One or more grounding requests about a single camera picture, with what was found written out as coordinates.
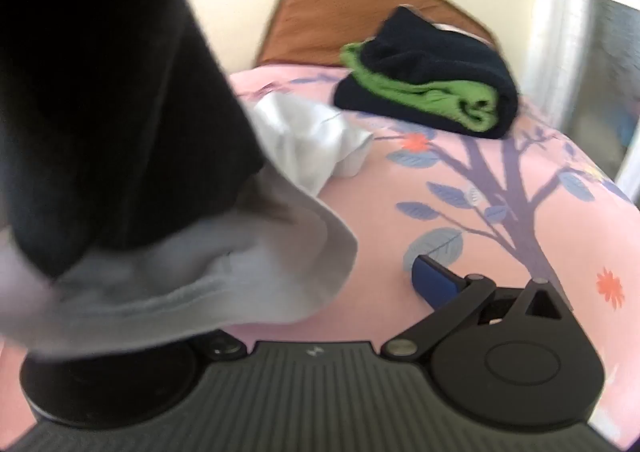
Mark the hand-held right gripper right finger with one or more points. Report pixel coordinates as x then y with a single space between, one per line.
430 282

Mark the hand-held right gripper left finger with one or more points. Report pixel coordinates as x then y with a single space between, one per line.
225 348

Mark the white garment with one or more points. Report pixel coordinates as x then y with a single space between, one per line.
200 282

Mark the black garment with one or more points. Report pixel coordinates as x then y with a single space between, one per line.
100 106

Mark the pink tree-print bedsheet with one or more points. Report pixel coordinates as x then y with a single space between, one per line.
380 212

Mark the green knit garment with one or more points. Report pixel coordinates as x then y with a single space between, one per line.
430 99

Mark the folded navy garment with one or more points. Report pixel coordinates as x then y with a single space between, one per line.
440 56

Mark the frosted glass window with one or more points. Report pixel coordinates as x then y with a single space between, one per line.
550 31

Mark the brown cushion mat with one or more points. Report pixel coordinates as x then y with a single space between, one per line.
340 1

